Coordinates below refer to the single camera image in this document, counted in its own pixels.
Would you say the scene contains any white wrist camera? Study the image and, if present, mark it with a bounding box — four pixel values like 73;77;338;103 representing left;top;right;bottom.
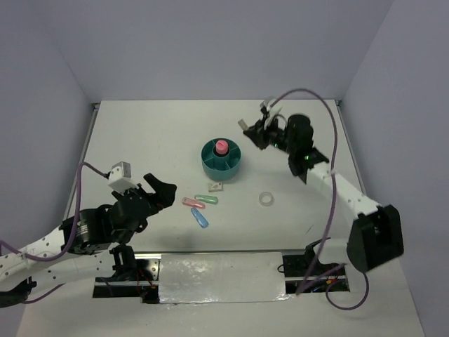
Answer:
260;97;285;128
108;161;138;194

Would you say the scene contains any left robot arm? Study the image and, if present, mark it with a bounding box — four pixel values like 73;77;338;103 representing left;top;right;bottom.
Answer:
1;171;177;308

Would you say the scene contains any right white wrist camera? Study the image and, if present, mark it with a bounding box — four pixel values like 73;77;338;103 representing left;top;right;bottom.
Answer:
260;97;285;128

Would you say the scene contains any clear tape roll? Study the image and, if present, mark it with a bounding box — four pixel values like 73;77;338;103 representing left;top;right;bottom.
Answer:
258;191;274;206

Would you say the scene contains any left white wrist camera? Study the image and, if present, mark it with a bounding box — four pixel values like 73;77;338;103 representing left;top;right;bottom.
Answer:
108;161;138;194

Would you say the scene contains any silver foil tape sheet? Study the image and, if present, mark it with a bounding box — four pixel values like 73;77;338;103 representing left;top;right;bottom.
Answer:
159;252;288;304

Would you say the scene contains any green translucent highlighter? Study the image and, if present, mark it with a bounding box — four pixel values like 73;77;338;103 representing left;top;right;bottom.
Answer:
194;194;218;205

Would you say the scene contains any metal front rail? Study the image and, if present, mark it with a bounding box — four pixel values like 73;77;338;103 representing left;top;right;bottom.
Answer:
83;247;351;286

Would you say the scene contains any pink translucent highlighter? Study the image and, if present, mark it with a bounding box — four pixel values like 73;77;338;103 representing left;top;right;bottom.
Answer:
181;197;206;209

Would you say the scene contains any teal round desk organizer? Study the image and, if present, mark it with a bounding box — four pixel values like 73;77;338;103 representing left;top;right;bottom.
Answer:
201;138;241;181

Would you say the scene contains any pink capped crayon tube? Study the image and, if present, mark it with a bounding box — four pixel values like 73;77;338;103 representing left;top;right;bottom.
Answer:
214;139;229;157

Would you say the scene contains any blue translucent highlighter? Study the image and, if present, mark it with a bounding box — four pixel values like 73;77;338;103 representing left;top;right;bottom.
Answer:
191;208;209;228

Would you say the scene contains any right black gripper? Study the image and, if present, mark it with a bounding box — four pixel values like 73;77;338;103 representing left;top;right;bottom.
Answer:
243;114;296;154

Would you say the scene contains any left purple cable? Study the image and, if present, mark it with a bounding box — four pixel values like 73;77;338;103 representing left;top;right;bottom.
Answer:
0;161;113;303

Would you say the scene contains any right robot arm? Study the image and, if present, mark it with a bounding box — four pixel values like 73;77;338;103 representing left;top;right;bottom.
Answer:
239;114;404;275

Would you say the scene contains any grey white eraser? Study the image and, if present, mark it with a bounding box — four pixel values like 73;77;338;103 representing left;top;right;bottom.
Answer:
238;119;248;131

